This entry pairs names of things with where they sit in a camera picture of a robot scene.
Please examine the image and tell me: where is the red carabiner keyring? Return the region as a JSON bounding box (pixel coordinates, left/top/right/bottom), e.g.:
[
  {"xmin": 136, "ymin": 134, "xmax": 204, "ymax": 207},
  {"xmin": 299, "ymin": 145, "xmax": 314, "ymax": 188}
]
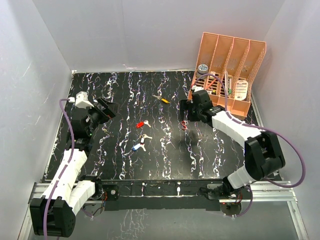
[{"xmin": 181, "ymin": 120, "xmax": 188, "ymax": 131}]

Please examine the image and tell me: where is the peach desk organizer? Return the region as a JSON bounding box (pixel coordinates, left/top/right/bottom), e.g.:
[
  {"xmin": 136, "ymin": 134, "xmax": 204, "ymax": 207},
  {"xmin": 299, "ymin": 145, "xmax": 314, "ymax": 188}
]
[{"xmin": 191, "ymin": 32, "xmax": 267, "ymax": 120}]

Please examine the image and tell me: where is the key with red tag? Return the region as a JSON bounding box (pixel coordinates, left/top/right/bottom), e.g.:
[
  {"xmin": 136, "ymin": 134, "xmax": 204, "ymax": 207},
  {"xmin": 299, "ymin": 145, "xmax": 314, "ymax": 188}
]
[{"xmin": 136, "ymin": 120, "xmax": 152, "ymax": 129}]

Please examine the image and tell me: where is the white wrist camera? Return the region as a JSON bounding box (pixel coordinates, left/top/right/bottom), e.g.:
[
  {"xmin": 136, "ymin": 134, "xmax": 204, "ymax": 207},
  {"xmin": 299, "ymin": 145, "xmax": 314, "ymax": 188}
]
[
  {"xmin": 68, "ymin": 91, "xmax": 94, "ymax": 109},
  {"xmin": 191, "ymin": 85, "xmax": 204, "ymax": 93}
]

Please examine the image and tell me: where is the key with yellow tag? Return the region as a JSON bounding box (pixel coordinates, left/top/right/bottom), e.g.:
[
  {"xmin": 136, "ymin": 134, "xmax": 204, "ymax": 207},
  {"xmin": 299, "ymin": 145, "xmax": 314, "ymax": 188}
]
[{"xmin": 152, "ymin": 94, "xmax": 170, "ymax": 104}]

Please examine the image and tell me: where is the round patterned tin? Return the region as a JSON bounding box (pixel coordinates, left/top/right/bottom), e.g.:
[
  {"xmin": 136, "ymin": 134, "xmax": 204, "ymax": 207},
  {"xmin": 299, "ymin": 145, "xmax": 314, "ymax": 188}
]
[{"xmin": 196, "ymin": 63, "xmax": 209, "ymax": 79}]

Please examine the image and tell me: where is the key with blue tag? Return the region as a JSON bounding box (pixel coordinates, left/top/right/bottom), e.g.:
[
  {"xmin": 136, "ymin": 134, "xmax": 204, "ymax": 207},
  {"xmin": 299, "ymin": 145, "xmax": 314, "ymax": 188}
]
[{"xmin": 132, "ymin": 143, "xmax": 146, "ymax": 151}]

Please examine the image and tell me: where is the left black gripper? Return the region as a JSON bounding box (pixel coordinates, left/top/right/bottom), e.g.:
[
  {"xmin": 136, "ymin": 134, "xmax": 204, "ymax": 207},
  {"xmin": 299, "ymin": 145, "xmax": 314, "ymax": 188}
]
[{"xmin": 84, "ymin": 97, "xmax": 119, "ymax": 136}]

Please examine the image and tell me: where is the white packaged card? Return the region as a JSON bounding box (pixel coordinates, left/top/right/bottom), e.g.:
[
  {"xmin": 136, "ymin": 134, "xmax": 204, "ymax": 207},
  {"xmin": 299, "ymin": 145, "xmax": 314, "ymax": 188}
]
[{"xmin": 234, "ymin": 79, "xmax": 249, "ymax": 101}]

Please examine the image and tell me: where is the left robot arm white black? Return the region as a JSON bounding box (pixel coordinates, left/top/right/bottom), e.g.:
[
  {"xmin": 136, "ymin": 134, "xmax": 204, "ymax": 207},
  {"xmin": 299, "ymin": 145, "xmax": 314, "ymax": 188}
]
[{"xmin": 29, "ymin": 92, "xmax": 119, "ymax": 239}]

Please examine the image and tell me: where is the aluminium front rail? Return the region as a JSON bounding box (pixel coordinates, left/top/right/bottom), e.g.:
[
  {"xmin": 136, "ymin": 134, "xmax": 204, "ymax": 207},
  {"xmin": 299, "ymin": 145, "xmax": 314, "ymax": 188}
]
[{"xmin": 29, "ymin": 178, "xmax": 297, "ymax": 238}]

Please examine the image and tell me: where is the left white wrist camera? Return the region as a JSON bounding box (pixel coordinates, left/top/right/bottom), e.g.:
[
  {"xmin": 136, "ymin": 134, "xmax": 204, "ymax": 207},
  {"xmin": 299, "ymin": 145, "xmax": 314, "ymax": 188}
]
[{"xmin": 68, "ymin": 91, "xmax": 94, "ymax": 109}]

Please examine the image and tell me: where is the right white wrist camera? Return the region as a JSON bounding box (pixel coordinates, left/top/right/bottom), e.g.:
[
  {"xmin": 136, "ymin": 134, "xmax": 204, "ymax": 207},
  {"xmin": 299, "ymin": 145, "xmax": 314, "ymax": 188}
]
[{"xmin": 191, "ymin": 85, "xmax": 204, "ymax": 93}]

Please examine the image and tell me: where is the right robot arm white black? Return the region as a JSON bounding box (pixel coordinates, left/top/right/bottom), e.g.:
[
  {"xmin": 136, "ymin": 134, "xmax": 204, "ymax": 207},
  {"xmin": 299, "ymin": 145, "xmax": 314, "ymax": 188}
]
[{"xmin": 179, "ymin": 88, "xmax": 286, "ymax": 200}]

